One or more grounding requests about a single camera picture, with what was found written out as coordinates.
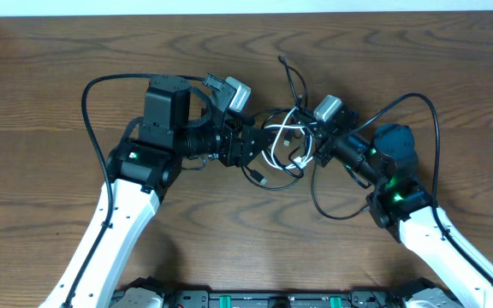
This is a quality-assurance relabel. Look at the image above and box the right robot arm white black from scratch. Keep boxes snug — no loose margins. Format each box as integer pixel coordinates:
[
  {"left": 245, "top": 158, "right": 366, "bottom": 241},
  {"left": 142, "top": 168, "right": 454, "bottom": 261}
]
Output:
[{"left": 308, "top": 107, "right": 493, "bottom": 307}]

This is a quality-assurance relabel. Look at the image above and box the thin black cable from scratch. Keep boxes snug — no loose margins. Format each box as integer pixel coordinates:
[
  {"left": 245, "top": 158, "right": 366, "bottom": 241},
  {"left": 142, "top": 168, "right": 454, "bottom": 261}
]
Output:
[{"left": 277, "top": 55, "right": 371, "bottom": 221}]

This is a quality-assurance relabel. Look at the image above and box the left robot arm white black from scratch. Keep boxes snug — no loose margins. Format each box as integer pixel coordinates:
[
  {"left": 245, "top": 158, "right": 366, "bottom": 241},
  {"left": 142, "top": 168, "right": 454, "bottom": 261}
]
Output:
[{"left": 42, "top": 74, "right": 275, "bottom": 307}]

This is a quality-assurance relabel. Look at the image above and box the white USB cable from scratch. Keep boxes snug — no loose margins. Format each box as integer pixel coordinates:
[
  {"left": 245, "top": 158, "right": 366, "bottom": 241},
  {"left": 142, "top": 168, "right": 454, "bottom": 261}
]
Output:
[{"left": 260, "top": 106, "right": 315, "bottom": 171}]

